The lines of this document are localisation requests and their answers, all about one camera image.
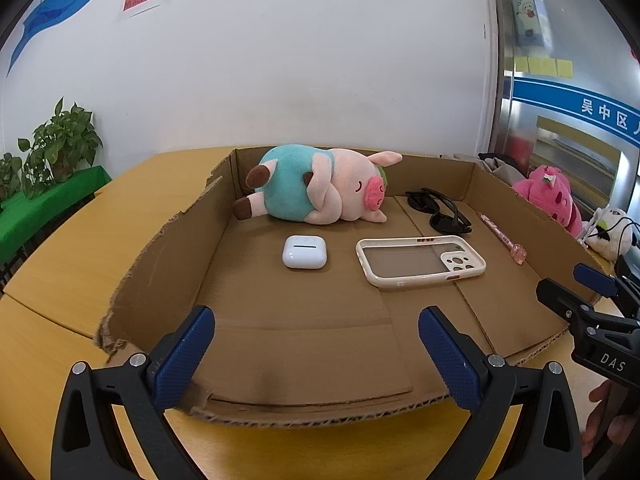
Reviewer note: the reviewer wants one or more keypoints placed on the pink bear plush toy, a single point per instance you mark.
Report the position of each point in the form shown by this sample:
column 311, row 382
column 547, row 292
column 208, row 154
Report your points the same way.
column 550, row 195

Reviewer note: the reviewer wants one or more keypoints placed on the green covered shelf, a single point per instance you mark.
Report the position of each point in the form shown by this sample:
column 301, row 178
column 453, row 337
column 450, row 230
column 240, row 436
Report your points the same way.
column 45, row 210

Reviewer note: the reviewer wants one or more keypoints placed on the blue door band sign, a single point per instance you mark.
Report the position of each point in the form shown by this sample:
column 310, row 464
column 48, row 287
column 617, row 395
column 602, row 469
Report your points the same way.
column 550, row 95

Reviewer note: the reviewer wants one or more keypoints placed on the grey cloth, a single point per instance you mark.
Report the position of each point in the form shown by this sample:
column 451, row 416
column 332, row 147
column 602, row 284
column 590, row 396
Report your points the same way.
column 500, row 170

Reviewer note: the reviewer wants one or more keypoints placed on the large potted green plant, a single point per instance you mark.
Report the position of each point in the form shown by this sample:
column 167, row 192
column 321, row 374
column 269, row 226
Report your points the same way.
column 62, row 135

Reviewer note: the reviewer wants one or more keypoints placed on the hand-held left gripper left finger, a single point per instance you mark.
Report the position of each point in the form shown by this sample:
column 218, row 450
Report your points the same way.
column 185, row 355

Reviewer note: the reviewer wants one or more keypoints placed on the blue wall banner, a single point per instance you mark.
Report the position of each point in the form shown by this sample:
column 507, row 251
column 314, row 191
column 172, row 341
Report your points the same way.
column 55, row 7

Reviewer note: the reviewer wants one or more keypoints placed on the yellow sticky note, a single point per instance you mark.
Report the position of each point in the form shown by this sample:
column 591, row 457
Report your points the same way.
column 550, row 66
column 536, row 65
column 522, row 64
column 565, row 68

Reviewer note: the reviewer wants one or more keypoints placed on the metal door frame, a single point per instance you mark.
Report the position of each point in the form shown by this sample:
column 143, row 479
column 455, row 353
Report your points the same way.
column 500, row 60

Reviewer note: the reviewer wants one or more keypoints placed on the pink pig plush toy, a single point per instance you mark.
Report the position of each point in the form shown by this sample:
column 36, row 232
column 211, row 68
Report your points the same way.
column 290, row 185

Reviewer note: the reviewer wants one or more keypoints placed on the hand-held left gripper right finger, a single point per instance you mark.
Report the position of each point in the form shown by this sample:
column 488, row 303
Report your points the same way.
column 445, row 355

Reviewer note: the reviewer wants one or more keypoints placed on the brown cardboard box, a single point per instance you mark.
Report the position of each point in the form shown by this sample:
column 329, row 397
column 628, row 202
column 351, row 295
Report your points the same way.
column 300, row 320

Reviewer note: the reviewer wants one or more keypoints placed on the person's right hand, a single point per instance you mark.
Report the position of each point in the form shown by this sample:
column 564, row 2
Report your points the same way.
column 602, row 394

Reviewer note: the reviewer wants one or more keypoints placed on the pink pen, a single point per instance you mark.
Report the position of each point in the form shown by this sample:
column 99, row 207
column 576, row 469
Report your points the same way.
column 500, row 235

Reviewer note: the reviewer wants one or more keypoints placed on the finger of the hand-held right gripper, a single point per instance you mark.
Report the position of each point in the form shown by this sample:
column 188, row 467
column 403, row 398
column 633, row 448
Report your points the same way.
column 595, row 280
column 560, row 297

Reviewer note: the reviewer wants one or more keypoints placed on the small potted green plant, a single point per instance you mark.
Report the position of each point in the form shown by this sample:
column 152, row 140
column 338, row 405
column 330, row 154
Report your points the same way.
column 9, row 175

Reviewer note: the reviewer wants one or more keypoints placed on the cream phone case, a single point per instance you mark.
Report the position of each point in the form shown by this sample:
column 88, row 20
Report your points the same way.
column 462, row 265

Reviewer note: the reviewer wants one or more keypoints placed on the black sunglasses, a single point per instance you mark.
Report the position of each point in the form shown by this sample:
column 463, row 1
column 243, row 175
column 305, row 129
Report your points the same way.
column 442, row 221

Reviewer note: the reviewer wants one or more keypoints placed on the white plush toy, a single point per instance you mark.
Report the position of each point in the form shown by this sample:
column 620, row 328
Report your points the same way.
column 607, row 230

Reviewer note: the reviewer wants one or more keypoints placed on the cartoon sheep poster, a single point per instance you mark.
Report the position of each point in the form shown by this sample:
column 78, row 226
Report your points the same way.
column 530, row 10

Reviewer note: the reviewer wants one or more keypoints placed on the white earbud case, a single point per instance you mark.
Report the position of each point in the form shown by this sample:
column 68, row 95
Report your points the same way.
column 304, row 252

